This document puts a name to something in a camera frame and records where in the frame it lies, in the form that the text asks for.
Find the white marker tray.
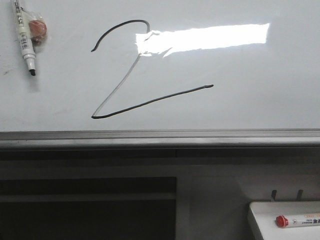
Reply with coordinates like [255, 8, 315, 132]
[248, 201, 320, 240]

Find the white whiteboard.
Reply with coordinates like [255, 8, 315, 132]
[0, 0, 320, 149]

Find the white black-tip marker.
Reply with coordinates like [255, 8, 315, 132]
[10, 0, 36, 76]

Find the red-capped white marker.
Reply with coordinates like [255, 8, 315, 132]
[275, 212, 320, 228]

